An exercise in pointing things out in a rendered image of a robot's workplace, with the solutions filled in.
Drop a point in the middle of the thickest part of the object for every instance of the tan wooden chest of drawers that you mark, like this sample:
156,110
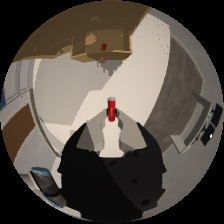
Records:
143,14

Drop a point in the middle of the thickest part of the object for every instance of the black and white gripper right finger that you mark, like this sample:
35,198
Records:
134,137

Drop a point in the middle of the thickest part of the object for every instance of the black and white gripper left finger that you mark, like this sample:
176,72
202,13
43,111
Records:
89,137

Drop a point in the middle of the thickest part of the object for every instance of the red aa battery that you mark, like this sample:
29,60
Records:
111,109
104,46

